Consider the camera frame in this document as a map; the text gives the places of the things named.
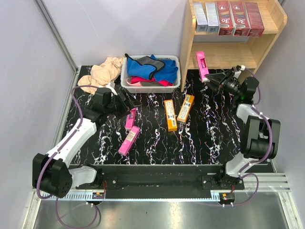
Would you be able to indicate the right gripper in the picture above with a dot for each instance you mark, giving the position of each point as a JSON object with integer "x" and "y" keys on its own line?
{"x": 217, "y": 78}

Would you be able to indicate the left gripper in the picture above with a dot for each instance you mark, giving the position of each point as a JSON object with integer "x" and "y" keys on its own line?
{"x": 129, "y": 103}

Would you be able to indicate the pink toothpaste box small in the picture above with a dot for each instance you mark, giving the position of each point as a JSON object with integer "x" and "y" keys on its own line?
{"x": 129, "y": 141}

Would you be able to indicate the red 3D toothpaste box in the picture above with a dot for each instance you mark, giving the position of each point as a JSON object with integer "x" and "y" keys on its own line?
{"x": 226, "y": 26}
{"x": 239, "y": 19}

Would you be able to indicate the silver toothpaste box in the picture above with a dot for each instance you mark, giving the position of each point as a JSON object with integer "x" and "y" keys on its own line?
{"x": 201, "y": 20}
{"x": 212, "y": 18}

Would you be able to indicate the dark red toothpaste box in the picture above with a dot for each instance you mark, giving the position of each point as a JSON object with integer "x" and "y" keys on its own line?
{"x": 254, "y": 19}

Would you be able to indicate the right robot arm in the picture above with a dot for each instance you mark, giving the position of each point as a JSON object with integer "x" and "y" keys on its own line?
{"x": 260, "y": 138}

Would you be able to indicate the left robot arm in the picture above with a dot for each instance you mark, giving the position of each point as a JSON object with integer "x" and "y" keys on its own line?
{"x": 51, "y": 172}

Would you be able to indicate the wooden shelf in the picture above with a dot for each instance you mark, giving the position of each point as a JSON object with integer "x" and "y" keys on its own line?
{"x": 224, "y": 54}

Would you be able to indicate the white plastic basket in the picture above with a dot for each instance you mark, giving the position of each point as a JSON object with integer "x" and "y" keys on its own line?
{"x": 153, "y": 88}

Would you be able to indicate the magenta cloth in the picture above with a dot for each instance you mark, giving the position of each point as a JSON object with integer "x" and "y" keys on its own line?
{"x": 138, "y": 81}

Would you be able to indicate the yellow toothpaste box right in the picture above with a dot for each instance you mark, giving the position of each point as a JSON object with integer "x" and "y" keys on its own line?
{"x": 185, "y": 109}

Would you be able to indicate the yellow toothpaste box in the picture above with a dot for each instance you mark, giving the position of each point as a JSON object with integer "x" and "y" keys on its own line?
{"x": 170, "y": 116}
{"x": 185, "y": 109}

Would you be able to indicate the beige cloth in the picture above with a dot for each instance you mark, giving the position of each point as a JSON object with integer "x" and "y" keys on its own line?
{"x": 101, "y": 75}

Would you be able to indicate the yellow toothpaste box left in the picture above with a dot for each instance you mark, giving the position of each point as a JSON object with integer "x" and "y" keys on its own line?
{"x": 170, "y": 116}

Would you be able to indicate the blue cloth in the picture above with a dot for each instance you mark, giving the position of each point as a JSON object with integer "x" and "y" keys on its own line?
{"x": 149, "y": 67}

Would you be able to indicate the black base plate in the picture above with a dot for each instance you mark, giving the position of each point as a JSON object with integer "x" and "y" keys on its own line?
{"x": 162, "y": 182}

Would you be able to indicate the aluminium rail frame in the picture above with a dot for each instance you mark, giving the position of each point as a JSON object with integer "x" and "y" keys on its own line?
{"x": 169, "y": 200}

